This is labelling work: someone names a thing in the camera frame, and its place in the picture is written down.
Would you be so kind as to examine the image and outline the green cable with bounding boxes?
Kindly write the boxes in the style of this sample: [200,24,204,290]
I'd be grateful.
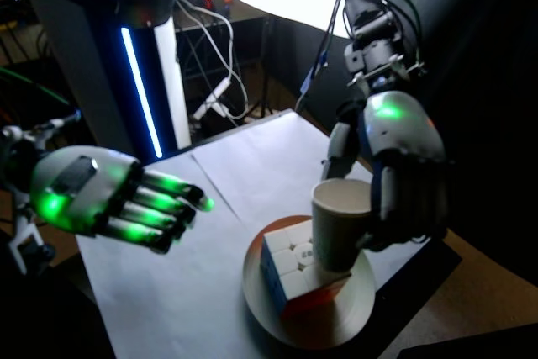
[0,65,71,107]

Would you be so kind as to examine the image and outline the black table mat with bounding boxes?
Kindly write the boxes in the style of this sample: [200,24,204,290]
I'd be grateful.
[373,230,463,335]

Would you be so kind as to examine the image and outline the thin cable with white dongle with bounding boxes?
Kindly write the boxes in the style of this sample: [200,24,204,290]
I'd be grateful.
[283,0,426,113]

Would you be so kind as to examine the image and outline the black column with blue light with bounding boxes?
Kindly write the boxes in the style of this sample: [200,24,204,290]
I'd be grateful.
[19,0,193,158]

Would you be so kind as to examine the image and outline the white paper cup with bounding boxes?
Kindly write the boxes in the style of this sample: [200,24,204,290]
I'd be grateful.
[310,178,374,274]

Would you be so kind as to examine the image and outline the black device with red light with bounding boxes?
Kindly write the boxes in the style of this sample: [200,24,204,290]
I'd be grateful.
[184,0,235,20]

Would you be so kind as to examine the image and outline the white power cable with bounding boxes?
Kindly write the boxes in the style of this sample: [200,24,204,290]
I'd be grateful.
[174,0,251,121]

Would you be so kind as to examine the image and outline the black backdrop cloth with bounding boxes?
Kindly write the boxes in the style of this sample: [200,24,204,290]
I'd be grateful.
[388,0,538,280]

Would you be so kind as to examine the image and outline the white paper plate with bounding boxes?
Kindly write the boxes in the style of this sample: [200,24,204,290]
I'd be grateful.
[241,214,377,350]

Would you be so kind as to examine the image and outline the white paper sheet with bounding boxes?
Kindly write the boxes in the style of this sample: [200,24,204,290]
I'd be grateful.
[76,108,438,359]

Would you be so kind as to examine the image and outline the Rubik's cube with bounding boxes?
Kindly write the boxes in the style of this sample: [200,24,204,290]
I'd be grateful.
[259,219,352,320]

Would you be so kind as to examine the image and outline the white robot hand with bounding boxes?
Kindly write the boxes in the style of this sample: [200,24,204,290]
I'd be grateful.
[321,90,454,253]
[29,145,215,255]

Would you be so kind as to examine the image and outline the white power strip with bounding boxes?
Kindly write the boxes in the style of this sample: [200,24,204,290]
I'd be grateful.
[192,77,232,121]

